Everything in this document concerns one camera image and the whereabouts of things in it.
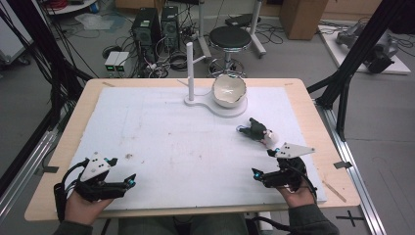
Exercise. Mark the clear plastic sheet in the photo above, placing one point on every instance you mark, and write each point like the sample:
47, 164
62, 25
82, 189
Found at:
98, 21

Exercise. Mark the round white table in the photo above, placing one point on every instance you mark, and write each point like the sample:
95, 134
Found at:
70, 6

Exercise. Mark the cardboard box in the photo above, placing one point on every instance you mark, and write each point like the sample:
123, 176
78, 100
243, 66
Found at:
303, 18

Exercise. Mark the aluminium rail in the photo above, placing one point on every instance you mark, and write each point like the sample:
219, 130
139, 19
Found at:
23, 176
355, 169

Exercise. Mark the person's right hand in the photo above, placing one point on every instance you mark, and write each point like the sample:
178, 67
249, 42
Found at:
298, 198

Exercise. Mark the small black computer tower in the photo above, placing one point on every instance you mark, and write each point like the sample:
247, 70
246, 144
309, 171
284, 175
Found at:
170, 27

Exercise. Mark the person's legs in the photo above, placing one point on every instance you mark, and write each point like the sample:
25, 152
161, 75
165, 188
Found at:
182, 225

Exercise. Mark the white box with green display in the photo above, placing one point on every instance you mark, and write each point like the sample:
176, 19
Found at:
112, 61
121, 62

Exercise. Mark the white table leg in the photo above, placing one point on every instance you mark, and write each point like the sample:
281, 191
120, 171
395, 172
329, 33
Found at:
257, 29
204, 29

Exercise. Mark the black metal frame strut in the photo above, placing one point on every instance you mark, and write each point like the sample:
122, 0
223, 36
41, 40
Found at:
352, 55

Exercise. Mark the white bowl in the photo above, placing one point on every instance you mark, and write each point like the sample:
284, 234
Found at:
228, 89

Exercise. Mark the black round stool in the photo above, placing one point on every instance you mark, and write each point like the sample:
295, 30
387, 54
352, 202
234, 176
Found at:
230, 38

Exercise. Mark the white stand with pole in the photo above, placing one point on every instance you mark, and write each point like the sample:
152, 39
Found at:
190, 71

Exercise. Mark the dark toy with white end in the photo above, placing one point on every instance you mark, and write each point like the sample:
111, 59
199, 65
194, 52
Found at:
256, 130

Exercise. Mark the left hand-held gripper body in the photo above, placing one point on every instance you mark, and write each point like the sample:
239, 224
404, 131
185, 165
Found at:
94, 168

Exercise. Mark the person's left hand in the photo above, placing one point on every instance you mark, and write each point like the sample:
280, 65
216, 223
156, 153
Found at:
81, 210

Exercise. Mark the white platform board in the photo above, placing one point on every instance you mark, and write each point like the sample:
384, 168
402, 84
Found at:
332, 49

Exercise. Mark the grey tape piece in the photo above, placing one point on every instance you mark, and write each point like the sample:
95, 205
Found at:
50, 169
342, 164

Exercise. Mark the large black computer tower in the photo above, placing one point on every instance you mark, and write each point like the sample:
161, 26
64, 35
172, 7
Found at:
146, 31

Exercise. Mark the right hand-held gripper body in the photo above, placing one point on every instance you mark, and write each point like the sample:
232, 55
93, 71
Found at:
292, 174

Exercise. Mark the black flat pad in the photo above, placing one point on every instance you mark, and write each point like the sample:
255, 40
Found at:
243, 20

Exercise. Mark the white foam mat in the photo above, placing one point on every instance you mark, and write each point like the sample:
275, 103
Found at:
182, 153

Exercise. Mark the grey robot on platform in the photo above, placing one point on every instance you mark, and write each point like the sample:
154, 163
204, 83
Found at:
375, 45

